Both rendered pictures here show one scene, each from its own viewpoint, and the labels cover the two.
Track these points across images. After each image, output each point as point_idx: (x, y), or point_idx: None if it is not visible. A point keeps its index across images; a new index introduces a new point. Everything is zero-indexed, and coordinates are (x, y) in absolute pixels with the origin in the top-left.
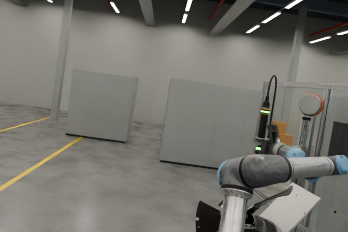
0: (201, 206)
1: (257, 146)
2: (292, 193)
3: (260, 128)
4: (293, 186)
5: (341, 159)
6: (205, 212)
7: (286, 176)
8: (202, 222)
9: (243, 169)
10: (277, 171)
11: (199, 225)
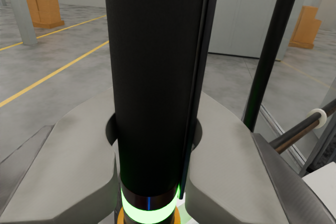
0: (119, 180)
1: (122, 190)
2: (327, 200)
3: None
4: (334, 176)
5: None
6: (119, 196)
7: None
8: (117, 209)
9: None
10: None
11: (116, 209)
